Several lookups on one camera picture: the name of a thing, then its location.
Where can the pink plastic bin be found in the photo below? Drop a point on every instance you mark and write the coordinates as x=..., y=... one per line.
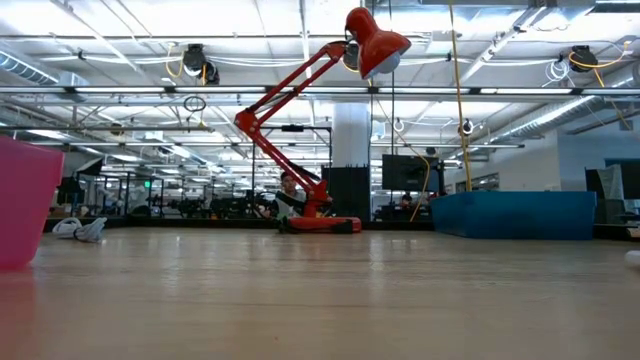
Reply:
x=25, y=200

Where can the white building column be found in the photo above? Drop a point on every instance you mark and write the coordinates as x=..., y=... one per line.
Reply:
x=350, y=135

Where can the black wall screen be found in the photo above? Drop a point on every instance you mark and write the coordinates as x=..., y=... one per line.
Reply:
x=407, y=172

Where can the black aluminium table frame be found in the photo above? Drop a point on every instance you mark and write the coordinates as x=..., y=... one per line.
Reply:
x=175, y=223

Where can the red desk lamp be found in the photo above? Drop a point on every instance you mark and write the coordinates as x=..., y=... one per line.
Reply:
x=380, y=45

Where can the person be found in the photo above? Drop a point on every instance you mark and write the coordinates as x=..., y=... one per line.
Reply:
x=287, y=192

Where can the blue plastic bin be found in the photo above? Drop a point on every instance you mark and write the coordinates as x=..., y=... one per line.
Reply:
x=515, y=215

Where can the black background rig frame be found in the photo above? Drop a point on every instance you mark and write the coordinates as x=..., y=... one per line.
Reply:
x=292, y=128

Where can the black cabinet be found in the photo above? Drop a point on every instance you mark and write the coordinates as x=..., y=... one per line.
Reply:
x=350, y=192

